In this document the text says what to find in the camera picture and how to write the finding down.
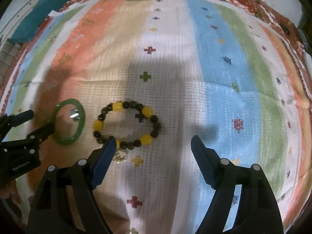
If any green jade bangle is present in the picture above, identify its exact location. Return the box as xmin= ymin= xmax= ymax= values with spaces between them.
xmin=51 ymin=98 xmax=86 ymax=146

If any left hand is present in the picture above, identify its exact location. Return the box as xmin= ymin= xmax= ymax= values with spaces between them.
xmin=0 ymin=180 xmax=21 ymax=206

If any grey folded blanket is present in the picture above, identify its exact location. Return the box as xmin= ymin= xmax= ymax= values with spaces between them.
xmin=0 ymin=39 xmax=21 ymax=84

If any white headboard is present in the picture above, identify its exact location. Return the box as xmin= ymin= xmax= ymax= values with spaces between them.
xmin=1 ymin=0 xmax=39 ymax=40

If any striped colourful mat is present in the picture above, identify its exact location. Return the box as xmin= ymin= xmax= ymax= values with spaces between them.
xmin=1 ymin=0 xmax=311 ymax=233

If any teal pillow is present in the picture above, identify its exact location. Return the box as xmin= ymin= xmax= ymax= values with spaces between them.
xmin=11 ymin=0 xmax=68 ymax=43

